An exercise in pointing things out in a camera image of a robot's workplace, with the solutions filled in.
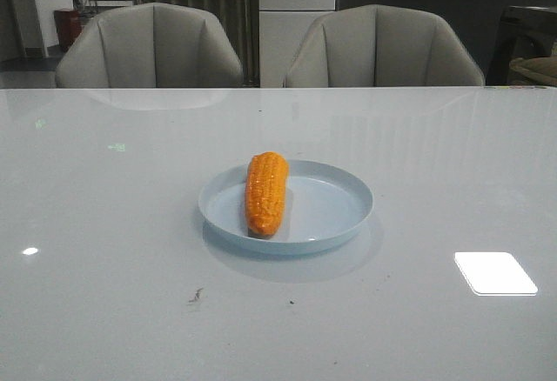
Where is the beige upholstered chair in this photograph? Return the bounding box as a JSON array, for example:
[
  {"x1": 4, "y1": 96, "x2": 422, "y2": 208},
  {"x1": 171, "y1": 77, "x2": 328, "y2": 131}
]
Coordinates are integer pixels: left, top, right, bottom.
[
  {"x1": 55, "y1": 3, "x2": 244, "y2": 89},
  {"x1": 284, "y1": 4, "x2": 485, "y2": 88}
]

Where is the metal barrier post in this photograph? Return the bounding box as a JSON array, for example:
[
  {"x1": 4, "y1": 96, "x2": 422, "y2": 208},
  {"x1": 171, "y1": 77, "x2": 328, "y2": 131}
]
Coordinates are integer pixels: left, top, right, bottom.
[{"x1": 243, "y1": 0, "x2": 255, "y2": 86}]

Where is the left beige upholstered chair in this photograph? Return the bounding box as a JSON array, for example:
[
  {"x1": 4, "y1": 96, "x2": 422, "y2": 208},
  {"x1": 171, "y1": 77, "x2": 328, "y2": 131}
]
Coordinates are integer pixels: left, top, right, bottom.
[{"x1": 55, "y1": 3, "x2": 244, "y2": 89}]

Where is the light blue round plate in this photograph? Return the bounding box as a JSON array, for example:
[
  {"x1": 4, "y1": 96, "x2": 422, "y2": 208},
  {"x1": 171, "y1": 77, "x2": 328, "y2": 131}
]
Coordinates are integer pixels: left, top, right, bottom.
[{"x1": 198, "y1": 160, "x2": 373, "y2": 256}]

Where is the right beige upholstered chair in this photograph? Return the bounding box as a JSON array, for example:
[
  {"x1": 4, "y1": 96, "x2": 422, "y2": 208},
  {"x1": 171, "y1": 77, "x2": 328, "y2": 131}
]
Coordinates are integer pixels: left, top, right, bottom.
[{"x1": 284, "y1": 4, "x2": 485, "y2": 88}]

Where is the orange corn cob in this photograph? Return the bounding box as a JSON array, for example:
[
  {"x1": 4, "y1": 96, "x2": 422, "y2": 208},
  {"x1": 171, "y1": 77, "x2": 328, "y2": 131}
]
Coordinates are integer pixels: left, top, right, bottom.
[{"x1": 245, "y1": 151, "x2": 289, "y2": 237}]

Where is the white refrigerator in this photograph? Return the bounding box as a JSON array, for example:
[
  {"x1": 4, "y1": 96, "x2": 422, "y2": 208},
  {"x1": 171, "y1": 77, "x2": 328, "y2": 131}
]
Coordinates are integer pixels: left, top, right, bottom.
[{"x1": 258, "y1": 0, "x2": 336, "y2": 88}]

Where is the dark wooden side furniture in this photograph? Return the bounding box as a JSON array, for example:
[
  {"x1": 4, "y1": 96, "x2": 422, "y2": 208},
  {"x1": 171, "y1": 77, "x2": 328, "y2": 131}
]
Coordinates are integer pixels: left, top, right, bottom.
[{"x1": 486, "y1": 6, "x2": 556, "y2": 85}]

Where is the grey counter cabinet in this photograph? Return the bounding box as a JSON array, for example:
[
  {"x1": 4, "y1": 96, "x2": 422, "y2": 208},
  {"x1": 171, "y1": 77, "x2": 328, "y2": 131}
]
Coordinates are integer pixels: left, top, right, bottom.
[{"x1": 337, "y1": 0, "x2": 557, "y2": 86}]

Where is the red trash bin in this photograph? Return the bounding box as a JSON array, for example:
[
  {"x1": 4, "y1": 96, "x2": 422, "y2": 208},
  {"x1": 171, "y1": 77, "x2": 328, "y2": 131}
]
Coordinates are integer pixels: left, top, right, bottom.
[{"x1": 54, "y1": 9, "x2": 82, "y2": 52}]

